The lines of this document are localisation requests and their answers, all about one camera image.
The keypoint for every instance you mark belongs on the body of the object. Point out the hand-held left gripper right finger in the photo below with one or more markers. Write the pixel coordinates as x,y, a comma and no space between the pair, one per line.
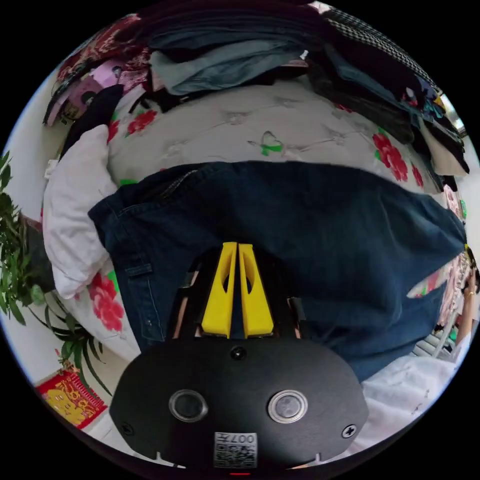
255,303

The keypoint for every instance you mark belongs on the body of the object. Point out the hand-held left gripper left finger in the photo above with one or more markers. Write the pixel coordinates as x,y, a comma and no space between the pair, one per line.
216,300

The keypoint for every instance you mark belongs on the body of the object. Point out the dark blue jeans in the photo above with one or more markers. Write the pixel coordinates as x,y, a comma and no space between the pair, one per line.
300,232

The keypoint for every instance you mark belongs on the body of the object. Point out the white pillow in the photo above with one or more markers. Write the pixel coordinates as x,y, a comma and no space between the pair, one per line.
75,210

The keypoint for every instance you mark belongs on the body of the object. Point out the red and yellow mat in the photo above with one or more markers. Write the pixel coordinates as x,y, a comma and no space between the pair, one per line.
71,401

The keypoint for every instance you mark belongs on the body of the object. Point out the green potted plant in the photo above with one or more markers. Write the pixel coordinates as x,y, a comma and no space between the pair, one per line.
22,270

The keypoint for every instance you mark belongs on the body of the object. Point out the pile of clothes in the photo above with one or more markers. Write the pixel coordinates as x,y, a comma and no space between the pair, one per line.
262,52

